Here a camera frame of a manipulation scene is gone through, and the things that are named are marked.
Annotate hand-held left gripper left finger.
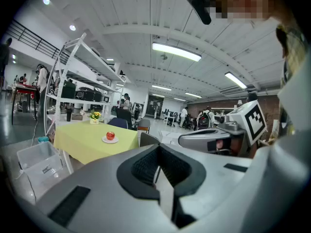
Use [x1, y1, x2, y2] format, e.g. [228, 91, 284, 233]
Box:
[36, 143, 181, 233]

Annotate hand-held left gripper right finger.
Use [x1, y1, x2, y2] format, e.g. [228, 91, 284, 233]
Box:
[159, 143, 254, 229]

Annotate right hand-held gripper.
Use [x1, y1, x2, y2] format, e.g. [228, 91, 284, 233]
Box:
[178, 100, 268, 158]

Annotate white plate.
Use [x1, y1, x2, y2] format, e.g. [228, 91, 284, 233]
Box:
[102, 135, 120, 144]

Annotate person's right hand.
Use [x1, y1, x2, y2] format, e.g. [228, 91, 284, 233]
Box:
[229, 139, 248, 156]

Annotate yellow tablecloth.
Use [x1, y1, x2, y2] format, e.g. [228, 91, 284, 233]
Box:
[53, 120, 139, 165]

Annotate grey chair with orange legs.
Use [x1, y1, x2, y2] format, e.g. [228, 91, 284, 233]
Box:
[137, 118, 151, 133]

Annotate dark blue chair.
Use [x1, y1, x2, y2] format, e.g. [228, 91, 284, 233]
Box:
[107, 117, 129, 130]

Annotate clear plastic storage bin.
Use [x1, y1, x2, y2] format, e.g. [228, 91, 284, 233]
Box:
[16, 141, 73, 203]

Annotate sunflowers in white pot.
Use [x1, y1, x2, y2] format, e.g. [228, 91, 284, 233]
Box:
[88, 111, 102, 125]

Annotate black office chair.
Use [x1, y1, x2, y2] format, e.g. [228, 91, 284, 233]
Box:
[116, 108, 137, 131]

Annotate dark green equipment case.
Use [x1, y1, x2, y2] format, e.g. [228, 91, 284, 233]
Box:
[60, 80, 76, 99]

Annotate yellow plaid shirt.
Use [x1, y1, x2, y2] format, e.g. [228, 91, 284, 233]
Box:
[276, 23, 308, 87]

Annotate red table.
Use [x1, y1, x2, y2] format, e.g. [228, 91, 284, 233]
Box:
[11, 83, 38, 126]

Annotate person's head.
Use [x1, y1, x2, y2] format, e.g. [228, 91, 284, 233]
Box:
[208, 0, 276, 23]

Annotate white metal shelf rack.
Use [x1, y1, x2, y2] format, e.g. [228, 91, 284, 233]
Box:
[43, 32, 127, 175]

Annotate black balcony railing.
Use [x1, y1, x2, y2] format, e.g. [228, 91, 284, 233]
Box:
[6, 19, 71, 65]

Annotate black head-worn camera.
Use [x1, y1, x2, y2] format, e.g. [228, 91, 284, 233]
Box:
[184, 0, 212, 25]

